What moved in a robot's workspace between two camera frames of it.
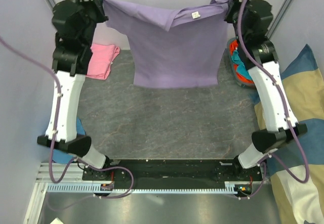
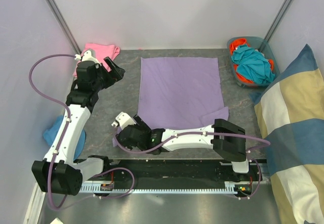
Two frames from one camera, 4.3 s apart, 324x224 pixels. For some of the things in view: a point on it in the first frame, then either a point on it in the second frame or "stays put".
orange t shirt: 233,45 stays put
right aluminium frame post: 283,10 stays put
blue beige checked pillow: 296,171 stays put
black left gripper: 97,4 → 115,75
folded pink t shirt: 100,62 stays put
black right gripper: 233,6 → 140,124
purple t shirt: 172,48 → 179,92
